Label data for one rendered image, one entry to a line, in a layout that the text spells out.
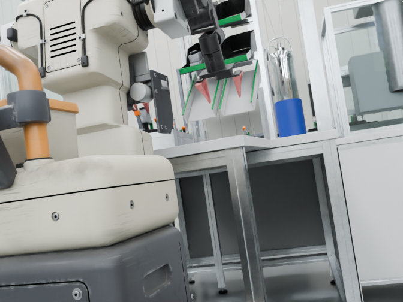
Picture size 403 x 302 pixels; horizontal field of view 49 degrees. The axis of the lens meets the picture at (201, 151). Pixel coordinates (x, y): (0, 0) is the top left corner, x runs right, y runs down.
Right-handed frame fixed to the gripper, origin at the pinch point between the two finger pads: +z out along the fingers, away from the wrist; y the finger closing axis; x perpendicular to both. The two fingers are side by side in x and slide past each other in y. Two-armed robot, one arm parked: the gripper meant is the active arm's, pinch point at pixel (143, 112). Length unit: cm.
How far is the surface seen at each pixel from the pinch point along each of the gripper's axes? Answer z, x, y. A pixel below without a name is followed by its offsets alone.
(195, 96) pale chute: -0.5, -4.2, -23.2
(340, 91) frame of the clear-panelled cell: 37, -46, -86
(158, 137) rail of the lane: -1.2, 22.0, -11.0
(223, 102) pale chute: -1.9, 7.1, -36.0
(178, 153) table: -22, 61, -30
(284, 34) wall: 161, -389, -62
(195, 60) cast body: -16.8, -4.3, -27.5
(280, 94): 43, -62, -56
